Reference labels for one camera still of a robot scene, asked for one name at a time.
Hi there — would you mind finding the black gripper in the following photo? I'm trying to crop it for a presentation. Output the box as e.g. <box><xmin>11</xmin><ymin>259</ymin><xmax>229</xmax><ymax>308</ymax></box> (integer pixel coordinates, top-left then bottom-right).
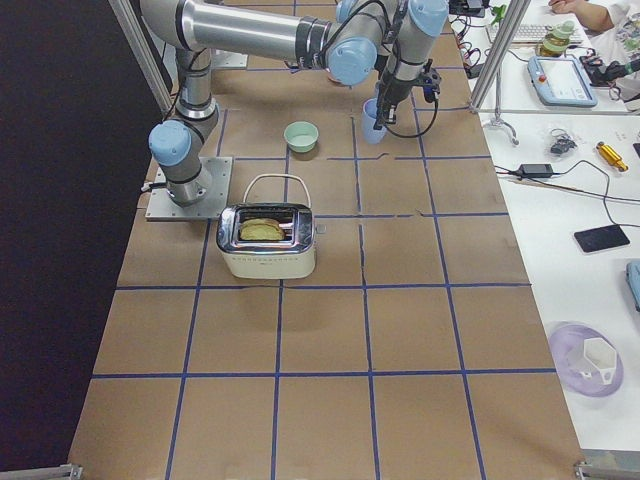
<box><xmin>374</xmin><ymin>74</ymin><xmax>414</xmax><ymax>129</ymax></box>

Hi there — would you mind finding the blue cup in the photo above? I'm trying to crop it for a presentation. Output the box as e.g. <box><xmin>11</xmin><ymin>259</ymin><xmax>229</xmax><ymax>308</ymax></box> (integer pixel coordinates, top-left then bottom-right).
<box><xmin>361</xmin><ymin>98</ymin><xmax>387</xmax><ymax>145</ymax></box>

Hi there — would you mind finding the pink bowl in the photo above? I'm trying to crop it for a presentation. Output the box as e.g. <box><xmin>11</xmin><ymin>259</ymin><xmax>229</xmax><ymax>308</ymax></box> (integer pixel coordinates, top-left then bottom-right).
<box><xmin>327</xmin><ymin>74</ymin><xmax>343</xmax><ymax>86</ymax></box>

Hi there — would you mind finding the mint green bowl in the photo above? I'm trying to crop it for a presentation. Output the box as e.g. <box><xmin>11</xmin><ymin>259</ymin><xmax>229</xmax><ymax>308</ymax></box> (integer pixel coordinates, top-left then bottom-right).
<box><xmin>283</xmin><ymin>121</ymin><xmax>319</xmax><ymax>153</ymax></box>

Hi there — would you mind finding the white keyboard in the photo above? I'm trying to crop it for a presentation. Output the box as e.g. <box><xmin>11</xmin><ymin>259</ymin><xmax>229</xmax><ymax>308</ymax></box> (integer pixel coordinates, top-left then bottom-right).
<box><xmin>511</xmin><ymin>21</ymin><xmax>582</xmax><ymax>44</ymax></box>

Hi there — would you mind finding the black power adapter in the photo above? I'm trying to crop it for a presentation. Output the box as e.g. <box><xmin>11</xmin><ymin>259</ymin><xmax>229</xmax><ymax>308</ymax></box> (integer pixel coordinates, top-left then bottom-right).
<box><xmin>515</xmin><ymin>163</ymin><xmax>555</xmax><ymax>179</ymax></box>

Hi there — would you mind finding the blue teach pendant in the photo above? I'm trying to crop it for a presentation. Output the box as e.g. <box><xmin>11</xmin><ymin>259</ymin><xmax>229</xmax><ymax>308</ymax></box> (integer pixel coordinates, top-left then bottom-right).
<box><xmin>527</xmin><ymin>56</ymin><xmax>598</xmax><ymax>108</ymax></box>

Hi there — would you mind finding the toast slice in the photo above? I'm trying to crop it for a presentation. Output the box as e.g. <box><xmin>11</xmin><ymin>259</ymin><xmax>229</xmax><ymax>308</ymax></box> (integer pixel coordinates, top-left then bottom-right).
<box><xmin>239</xmin><ymin>218</ymin><xmax>286</xmax><ymax>241</ymax></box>

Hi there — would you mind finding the cream toaster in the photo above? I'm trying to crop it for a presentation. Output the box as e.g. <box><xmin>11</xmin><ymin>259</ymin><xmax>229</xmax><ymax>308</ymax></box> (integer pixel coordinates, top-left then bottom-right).
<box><xmin>216</xmin><ymin>203</ymin><xmax>316</xmax><ymax>280</ymax></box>

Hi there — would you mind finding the yellow cylinder tool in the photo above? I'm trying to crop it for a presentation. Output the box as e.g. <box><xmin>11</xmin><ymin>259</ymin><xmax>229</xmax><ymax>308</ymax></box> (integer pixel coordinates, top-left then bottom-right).
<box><xmin>596</xmin><ymin>141</ymin><xmax>629</xmax><ymax>172</ymax></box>

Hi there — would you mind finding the black smartphone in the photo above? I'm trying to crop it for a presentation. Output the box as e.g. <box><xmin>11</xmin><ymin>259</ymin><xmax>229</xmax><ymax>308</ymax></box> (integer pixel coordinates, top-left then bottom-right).
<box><xmin>573</xmin><ymin>224</ymin><xmax>630</xmax><ymax>253</ymax></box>

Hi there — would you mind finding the purple plate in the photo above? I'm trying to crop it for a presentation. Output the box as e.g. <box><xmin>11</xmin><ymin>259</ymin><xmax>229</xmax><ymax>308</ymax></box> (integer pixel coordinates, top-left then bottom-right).
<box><xmin>549</xmin><ymin>323</ymin><xmax>624</xmax><ymax>398</ymax></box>

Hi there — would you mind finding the white hexagonal cup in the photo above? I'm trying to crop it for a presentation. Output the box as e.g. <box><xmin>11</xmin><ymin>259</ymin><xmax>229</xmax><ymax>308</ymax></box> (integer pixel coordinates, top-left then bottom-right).
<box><xmin>580</xmin><ymin>338</ymin><xmax>617</xmax><ymax>385</ymax></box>

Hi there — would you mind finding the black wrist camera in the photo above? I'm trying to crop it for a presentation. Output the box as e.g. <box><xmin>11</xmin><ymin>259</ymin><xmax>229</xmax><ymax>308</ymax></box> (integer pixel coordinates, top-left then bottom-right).
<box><xmin>422</xmin><ymin>68</ymin><xmax>441</xmax><ymax>104</ymax></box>

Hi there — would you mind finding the white power cable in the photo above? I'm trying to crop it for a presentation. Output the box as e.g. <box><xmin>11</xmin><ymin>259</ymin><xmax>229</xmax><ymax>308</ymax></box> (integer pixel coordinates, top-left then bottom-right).
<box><xmin>243</xmin><ymin>173</ymin><xmax>314</xmax><ymax>207</ymax></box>

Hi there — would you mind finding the aluminium frame post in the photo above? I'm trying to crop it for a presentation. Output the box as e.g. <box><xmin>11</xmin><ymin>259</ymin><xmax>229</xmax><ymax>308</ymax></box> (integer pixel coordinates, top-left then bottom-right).
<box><xmin>469</xmin><ymin>0</ymin><xmax>530</xmax><ymax>112</ymax></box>

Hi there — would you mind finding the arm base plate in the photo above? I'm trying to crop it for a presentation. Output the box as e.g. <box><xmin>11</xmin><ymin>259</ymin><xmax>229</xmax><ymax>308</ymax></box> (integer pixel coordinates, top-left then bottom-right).
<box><xmin>145</xmin><ymin>156</ymin><xmax>233</xmax><ymax>221</ymax></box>
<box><xmin>211</xmin><ymin>49</ymin><xmax>249</xmax><ymax>70</ymax></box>

